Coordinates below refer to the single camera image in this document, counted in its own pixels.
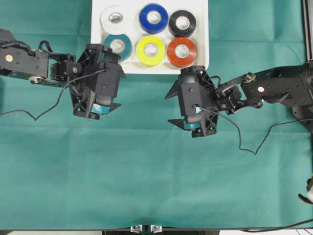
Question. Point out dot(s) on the yellow tape roll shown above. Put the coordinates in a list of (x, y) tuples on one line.
[(150, 50)]

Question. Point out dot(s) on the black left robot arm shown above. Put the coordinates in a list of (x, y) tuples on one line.
[(42, 66)]

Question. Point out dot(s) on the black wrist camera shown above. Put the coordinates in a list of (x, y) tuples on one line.
[(191, 119), (104, 101)]

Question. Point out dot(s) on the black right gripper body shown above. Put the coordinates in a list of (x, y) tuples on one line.
[(195, 97)]

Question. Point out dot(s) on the teal tape roll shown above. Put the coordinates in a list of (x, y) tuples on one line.
[(120, 44)]

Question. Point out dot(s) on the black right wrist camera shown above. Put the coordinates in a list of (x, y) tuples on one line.
[(191, 119)]

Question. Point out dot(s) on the green table cloth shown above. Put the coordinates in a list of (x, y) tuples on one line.
[(132, 166)]

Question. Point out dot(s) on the silver table bracket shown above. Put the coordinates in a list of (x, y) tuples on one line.
[(155, 229), (136, 229)]

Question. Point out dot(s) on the black tape roll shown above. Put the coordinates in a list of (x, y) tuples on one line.
[(182, 23)]

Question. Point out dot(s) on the red tape roll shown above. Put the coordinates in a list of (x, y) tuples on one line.
[(181, 52)]

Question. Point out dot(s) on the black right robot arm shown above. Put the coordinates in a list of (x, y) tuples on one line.
[(291, 86)]

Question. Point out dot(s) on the white plastic case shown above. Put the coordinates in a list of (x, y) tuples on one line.
[(199, 8)]

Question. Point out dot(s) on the white tape roll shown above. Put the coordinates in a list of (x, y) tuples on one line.
[(113, 20)]

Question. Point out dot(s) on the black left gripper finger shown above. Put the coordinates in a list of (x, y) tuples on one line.
[(101, 109), (120, 72)]

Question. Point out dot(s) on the black aluminium frame rail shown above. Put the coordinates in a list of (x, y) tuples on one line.
[(307, 13)]

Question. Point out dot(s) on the blue tape roll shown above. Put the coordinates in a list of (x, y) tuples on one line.
[(153, 18)]

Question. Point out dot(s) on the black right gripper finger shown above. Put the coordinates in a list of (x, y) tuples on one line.
[(174, 90), (182, 124)]

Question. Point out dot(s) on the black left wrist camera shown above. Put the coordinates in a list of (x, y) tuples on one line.
[(104, 101)]

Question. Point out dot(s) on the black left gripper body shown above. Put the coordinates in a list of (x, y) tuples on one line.
[(99, 71)]

